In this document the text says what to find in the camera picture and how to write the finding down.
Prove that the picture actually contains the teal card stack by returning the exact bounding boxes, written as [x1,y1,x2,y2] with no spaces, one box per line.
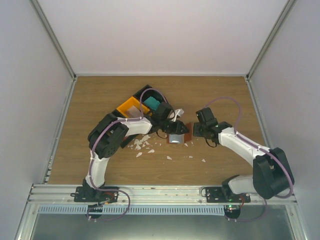
[143,96,161,111]

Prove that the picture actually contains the orange plastic bin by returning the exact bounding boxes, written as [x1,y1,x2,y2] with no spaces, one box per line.
[116,96,142,118]

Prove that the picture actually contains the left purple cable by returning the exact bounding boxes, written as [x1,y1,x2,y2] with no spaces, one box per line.
[89,88,171,191]

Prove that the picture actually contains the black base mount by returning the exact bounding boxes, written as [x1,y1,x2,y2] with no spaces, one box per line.
[199,186,251,204]
[70,186,118,204]

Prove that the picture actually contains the brown leather card holder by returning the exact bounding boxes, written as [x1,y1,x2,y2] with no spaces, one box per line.
[166,122,193,144]

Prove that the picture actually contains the grey slotted cable duct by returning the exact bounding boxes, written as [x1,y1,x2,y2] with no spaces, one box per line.
[38,204,225,216]

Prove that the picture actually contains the aluminium front rail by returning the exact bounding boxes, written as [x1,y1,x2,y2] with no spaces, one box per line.
[27,183,298,204]

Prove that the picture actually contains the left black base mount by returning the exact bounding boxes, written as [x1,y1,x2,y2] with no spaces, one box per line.
[70,186,118,204]

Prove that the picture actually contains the white cards in orange bin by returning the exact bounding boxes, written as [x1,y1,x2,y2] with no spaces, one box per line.
[125,105,141,118]

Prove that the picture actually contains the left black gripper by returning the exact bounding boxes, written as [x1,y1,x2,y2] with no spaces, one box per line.
[160,119,190,136]

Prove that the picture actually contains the black bin with teal cards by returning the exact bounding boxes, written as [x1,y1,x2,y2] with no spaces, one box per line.
[133,84,167,111]

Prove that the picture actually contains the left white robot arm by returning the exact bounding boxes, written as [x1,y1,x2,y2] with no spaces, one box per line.
[85,113,189,202]

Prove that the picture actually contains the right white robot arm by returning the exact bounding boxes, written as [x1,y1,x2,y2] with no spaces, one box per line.
[193,122,295,203]

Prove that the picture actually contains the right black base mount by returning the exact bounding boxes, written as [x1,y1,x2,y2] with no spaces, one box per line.
[199,186,251,204]

